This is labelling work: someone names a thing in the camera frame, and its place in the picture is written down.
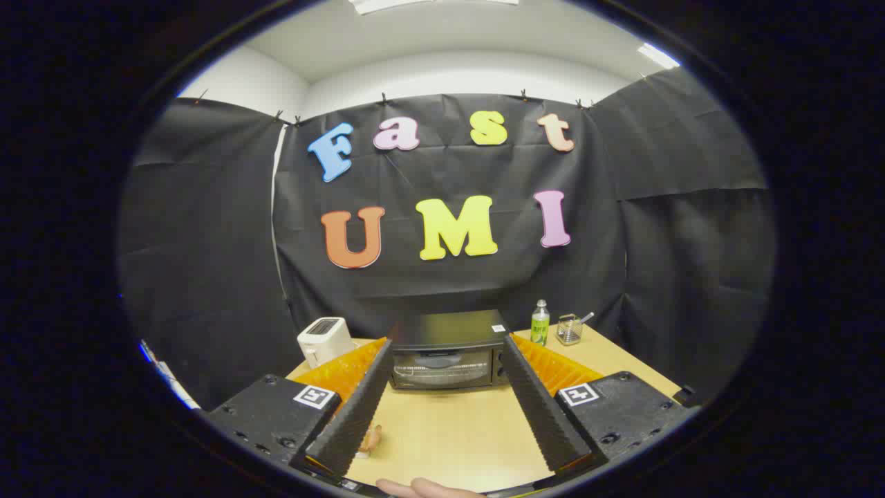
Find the white pop-up toaster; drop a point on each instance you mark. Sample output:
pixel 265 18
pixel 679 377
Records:
pixel 325 340

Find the black toaster oven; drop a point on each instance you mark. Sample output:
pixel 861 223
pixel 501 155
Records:
pixel 449 332

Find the white bread sandwich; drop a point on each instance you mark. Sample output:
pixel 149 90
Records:
pixel 374 437

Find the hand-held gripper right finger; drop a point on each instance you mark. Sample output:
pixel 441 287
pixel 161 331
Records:
pixel 543 415

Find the black backdrop cloth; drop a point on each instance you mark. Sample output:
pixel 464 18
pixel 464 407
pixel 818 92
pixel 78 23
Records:
pixel 207 242

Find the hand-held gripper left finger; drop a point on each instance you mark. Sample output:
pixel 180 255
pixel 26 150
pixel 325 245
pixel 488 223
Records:
pixel 356 415

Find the white paper sheets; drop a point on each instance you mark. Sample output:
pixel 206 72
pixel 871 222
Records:
pixel 169 377

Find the green drink bottle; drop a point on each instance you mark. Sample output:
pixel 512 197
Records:
pixel 540 325

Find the ceiling light panel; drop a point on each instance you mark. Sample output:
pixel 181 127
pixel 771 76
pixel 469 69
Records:
pixel 657 55
pixel 429 4

